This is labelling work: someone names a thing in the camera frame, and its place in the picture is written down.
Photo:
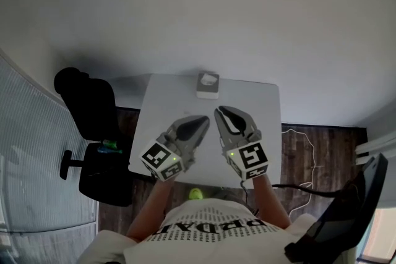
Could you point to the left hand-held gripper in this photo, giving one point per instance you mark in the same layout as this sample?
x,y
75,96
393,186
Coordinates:
x,y
157,159

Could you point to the black bag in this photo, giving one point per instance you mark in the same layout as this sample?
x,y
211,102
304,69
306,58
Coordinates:
x,y
349,213

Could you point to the black office chair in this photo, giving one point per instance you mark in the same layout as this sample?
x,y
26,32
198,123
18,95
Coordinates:
x,y
92,108

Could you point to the blue plastic bottle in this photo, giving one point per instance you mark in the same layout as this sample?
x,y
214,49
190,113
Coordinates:
x,y
108,150

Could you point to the white wall pipes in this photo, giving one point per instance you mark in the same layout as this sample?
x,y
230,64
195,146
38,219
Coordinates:
x,y
374,150

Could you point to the dark grey trousers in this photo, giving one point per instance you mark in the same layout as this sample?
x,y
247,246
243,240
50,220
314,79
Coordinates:
x,y
232,196

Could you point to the person's left forearm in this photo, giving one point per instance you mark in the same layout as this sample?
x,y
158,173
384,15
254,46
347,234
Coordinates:
x,y
151,210

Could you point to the person's right forearm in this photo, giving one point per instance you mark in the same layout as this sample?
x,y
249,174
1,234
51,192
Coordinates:
x,y
269,204

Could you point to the neon yellow shoe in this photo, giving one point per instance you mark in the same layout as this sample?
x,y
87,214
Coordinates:
x,y
195,194

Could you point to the white printed t-shirt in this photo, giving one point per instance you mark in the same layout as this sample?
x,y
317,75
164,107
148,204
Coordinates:
x,y
210,238

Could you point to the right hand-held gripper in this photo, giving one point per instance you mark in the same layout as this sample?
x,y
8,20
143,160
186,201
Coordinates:
x,y
249,159

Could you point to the grey window blinds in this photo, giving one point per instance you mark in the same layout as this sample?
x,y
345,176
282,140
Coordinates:
x,y
34,139

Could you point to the white and grey tissue box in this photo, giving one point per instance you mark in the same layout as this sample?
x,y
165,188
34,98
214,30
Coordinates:
x,y
207,92

